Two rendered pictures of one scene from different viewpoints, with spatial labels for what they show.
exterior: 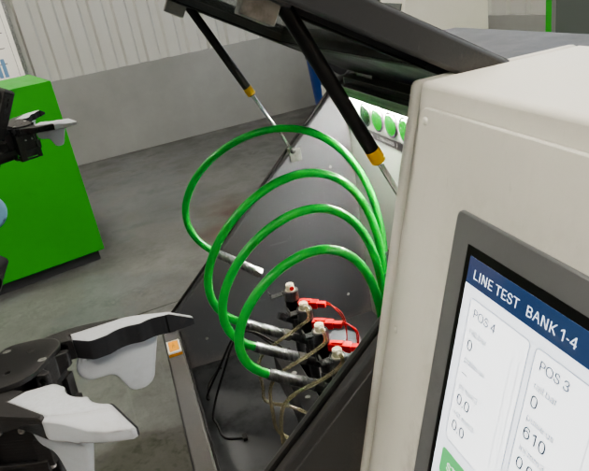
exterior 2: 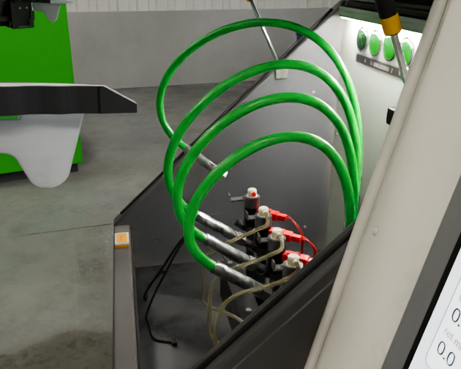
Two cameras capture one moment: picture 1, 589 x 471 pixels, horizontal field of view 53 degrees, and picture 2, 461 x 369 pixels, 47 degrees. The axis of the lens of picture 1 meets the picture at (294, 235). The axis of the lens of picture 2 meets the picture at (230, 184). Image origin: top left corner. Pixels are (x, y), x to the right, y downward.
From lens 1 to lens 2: 0.21 m
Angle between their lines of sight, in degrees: 3
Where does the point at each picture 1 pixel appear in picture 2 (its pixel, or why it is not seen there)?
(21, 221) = not seen: hidden behind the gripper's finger
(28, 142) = (22, 11)
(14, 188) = not seen: hidden behind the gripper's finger
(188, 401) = (124, 291)
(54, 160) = (55, 73)
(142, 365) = (54, 155)
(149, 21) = not seen: outside the picture
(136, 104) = (137, 46)
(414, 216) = (430, 91)
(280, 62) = (272, 34)
